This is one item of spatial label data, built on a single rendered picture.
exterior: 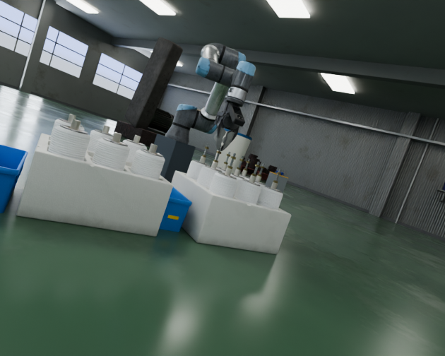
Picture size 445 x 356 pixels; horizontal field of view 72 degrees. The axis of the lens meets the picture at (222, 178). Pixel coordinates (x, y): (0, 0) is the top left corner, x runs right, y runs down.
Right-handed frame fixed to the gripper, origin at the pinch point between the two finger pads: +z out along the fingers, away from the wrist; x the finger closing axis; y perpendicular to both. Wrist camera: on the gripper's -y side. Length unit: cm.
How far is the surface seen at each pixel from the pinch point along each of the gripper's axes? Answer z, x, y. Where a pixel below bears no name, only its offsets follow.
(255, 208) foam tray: 17.2, -12.9, -18.2
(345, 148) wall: -130, -702, 588
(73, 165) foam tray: 18, 51, -22
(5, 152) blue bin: 25, 70, 6
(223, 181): 11.4, 2.1, -15.1
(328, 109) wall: -239, -659, 671
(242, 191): 13.0, -8.3, -12.9
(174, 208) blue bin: 25.7, 15.7, -11.7
